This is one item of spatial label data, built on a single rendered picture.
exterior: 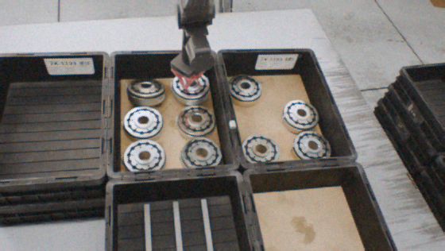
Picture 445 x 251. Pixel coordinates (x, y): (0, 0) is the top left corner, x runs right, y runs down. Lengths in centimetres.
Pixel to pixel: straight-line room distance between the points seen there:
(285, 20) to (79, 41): 83
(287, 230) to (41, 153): 63
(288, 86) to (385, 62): 172
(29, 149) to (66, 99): 18
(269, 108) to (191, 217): 41
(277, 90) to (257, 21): 51
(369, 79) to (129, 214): 205
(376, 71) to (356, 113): 137
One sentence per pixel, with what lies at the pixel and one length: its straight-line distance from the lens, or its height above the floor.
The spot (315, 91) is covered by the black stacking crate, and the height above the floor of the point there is 88.
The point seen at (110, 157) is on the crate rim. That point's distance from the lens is 88.
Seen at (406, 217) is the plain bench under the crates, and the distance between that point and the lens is 126.
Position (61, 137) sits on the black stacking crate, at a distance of 106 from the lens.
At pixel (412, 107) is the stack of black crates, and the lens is 184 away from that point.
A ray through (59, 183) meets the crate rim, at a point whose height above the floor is 93.
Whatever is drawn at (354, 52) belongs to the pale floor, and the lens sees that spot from 282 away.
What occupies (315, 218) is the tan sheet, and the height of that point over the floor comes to 83.
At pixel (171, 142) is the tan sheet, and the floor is 83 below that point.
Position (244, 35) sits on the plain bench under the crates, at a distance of 155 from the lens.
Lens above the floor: 167
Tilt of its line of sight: 53 degrees down
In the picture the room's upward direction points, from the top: 11 degrees clockwise
